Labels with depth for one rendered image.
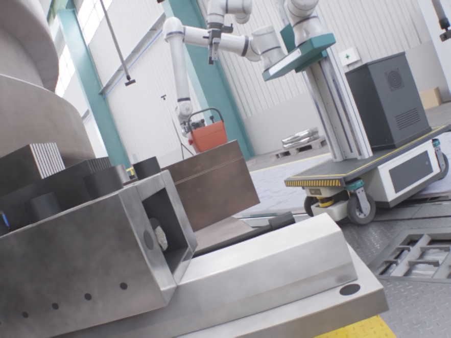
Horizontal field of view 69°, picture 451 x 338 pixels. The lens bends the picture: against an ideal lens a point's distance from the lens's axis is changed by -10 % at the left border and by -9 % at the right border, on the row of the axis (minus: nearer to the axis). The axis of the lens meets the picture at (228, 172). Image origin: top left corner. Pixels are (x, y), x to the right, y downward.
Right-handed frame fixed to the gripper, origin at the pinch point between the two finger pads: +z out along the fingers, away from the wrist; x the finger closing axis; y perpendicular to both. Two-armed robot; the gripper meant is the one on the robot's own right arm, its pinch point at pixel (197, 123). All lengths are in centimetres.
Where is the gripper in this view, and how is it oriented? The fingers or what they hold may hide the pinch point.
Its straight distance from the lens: 211.6
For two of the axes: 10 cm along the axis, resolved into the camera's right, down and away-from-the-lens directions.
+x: 8.9, -3.6, 2.8
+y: -3.5, -9.3, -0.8
